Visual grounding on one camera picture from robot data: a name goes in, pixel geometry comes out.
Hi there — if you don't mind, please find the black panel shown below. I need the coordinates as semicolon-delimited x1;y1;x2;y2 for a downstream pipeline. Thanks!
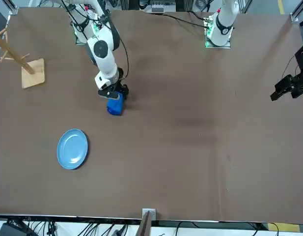
0;12;9;66

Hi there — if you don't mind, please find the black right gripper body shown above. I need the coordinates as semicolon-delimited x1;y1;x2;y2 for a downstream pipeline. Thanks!
113;68;129;100

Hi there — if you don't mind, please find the wooden cup rack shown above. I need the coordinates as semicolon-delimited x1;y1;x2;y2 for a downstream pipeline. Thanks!
0;28;46;89

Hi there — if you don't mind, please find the metal camera post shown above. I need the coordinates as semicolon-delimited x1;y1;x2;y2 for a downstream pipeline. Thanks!
138;208;157;236

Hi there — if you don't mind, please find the grey power strip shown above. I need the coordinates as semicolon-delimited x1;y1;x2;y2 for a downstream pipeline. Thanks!
151;2;166;13

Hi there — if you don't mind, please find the black box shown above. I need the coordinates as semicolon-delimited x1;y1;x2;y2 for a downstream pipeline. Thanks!
0;222;31;236

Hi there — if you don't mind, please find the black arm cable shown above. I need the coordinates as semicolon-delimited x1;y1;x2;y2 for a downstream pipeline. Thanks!
102;13;130;80

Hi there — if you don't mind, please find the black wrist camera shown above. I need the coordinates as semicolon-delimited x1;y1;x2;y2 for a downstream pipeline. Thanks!
97;88;121;99

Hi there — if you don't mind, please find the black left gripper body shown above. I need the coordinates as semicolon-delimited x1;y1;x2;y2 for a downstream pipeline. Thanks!
291;44;303;99

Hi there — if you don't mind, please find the aluminium frame post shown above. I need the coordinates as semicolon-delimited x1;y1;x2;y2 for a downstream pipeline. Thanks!
290;0;303;23
3;0;19;14

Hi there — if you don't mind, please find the blue plastic plate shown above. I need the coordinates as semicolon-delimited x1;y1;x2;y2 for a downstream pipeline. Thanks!
56;128;89;170

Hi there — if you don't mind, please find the blue cloth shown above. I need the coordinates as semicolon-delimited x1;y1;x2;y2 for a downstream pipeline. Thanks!
106;93;124;116

